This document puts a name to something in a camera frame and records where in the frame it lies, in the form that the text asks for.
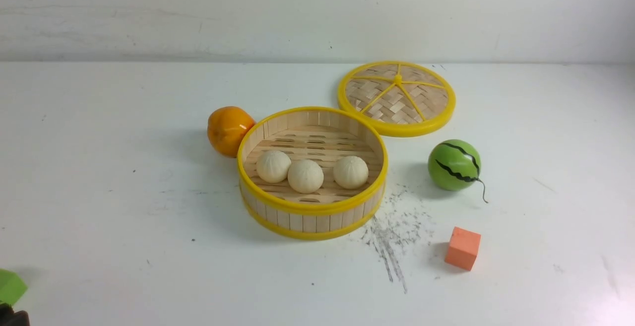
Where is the cream bun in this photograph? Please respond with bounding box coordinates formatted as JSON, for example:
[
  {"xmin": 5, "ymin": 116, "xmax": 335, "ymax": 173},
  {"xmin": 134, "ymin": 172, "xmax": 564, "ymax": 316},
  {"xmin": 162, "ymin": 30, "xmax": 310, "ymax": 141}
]
[
  {"xmin": 287, "ymin": 159, "xmax": 324, "ymax": 194},
  {"xmin": 256, "ymin": 150, "xmax": 292, "ymax": 183},
  {"xmin": 332, "ymin": 156, "xmax": 369, "ymax": 190}
]

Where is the orange foam cube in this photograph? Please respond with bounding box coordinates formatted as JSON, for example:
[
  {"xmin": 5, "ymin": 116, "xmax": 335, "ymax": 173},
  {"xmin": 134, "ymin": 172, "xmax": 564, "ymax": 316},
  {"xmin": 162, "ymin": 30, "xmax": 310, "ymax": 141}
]
[{"xmin": 444, "ymin": 227, "xmax": 482, "ymax": 271}]

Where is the yellow-rimmed woven steamer lid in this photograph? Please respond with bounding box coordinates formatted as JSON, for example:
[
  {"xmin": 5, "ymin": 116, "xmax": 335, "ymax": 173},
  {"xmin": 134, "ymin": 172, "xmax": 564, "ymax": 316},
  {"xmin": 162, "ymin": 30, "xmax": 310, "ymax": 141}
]
[{"xmin": 337, "ymin": 61, "xmax": 456, "ymax": 137}]

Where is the orange toy fruit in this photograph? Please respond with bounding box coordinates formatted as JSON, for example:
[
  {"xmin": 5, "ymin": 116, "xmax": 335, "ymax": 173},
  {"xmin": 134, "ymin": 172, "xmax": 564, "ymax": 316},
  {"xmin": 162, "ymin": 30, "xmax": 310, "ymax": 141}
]
[{"xmin": 207, "ymin": 105, "xmax": 256, "ymax": 158}]

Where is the green toy watermelon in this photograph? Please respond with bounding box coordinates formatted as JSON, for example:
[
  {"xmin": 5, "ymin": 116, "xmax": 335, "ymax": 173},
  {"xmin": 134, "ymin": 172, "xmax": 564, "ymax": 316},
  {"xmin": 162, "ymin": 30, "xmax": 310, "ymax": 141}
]
[{"xmin": 427, "ymin": 139, "xmax": 488, "ymax": 203}]

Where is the black left gripper tip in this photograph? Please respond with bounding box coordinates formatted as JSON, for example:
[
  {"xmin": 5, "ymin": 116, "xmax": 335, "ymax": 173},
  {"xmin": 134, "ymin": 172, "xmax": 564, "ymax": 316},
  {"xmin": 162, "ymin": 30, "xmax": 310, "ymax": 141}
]
[{"xmin": 0, "ymin": 304, "xmax": 30, "ymax": 326}]

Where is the yellow-rimmed bamboo steamer tray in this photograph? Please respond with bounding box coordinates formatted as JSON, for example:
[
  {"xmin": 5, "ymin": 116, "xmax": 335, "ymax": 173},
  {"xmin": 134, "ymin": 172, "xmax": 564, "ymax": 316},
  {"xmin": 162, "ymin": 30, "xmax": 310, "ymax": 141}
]
[{"xmin": 237, "ymin": 107, "xmax": 388, "ymax": 240}]

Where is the green foam block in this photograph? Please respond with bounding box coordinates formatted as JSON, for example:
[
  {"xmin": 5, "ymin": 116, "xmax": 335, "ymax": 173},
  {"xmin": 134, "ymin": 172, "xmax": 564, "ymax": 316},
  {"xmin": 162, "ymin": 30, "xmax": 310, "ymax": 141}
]
[{"xmin": 0, "ymin": 268, "xmax": 28, "ymax": 307}]

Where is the cream bun bottom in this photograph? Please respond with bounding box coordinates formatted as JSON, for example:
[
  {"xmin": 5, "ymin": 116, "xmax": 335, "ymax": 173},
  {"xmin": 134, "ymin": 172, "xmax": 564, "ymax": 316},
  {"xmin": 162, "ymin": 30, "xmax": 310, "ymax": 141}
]
[{"xmin": 287, "ymin": 159, "xmax": 324, "ymax": 194}]

